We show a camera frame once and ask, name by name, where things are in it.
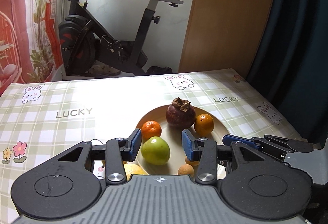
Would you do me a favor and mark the brown longan fruit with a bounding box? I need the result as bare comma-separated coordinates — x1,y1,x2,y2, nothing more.
177,164,195,177

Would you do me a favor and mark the wooden wardrobe panel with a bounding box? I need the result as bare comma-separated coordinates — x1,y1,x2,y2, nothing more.
179,0,272,77

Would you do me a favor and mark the black exercise bike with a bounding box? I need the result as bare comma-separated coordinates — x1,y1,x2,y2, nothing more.
58,0,183,78

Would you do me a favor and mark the green plaid tablecloth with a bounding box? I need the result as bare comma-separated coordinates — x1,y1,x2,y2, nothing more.
1,69,299,223

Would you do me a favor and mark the dark purple mangosteen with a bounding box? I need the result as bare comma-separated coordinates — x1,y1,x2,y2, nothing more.
166,97,196,129

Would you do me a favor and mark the dark teal curtain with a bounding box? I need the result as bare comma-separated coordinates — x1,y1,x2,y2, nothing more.
246,0,327,143

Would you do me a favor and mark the beige round plate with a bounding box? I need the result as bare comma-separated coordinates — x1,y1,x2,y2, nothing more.
133,106,231,180

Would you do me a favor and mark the yellow lemon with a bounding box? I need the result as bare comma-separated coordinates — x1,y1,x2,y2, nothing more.
123,163,147,180

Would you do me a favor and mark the small orange kumquat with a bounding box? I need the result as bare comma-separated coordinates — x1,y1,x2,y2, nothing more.
194,114,215,137

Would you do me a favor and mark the pink printed wall tapestry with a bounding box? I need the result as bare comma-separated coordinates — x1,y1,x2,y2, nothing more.
0,0,62,92

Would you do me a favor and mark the small orange mandarin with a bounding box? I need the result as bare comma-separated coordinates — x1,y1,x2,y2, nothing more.
141,120,162,140

